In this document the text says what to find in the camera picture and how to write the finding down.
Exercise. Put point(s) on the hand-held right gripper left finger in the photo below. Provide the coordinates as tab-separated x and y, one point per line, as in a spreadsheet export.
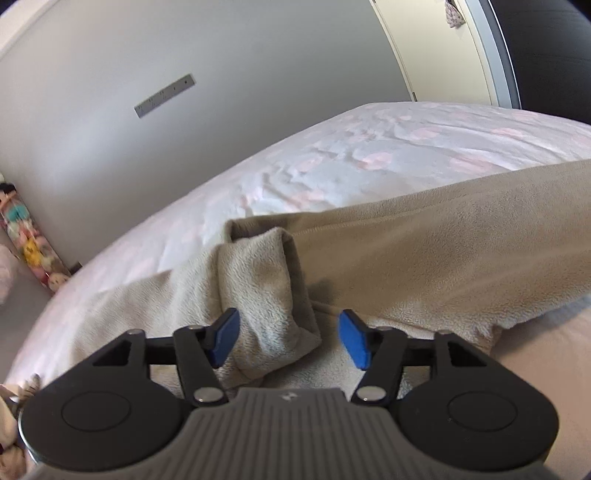
224	337

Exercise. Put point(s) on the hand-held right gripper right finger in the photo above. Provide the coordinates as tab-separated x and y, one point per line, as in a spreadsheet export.
355	339

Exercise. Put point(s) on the beige fleece hoodie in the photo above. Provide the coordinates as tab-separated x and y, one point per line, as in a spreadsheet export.
415	240

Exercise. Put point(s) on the rumpled clothes pile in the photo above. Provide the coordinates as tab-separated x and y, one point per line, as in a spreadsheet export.
14	415

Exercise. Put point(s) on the bed with pink dotted sheet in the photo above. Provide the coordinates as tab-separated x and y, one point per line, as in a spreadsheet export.
323	152

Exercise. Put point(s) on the clear tube of plush toys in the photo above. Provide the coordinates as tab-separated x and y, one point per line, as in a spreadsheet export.
32	249

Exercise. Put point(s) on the pale pink cushion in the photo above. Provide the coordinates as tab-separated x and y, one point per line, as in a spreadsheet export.
3	277

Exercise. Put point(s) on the white door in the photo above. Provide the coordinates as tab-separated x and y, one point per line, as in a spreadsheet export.
438	46

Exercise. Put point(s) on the dark wardrobe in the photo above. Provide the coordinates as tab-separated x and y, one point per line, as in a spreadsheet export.
554	55

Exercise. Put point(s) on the grey wall socket strip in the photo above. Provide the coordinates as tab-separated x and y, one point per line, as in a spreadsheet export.
164	96

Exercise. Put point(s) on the grey door frame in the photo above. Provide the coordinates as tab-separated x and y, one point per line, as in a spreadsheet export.
498	55

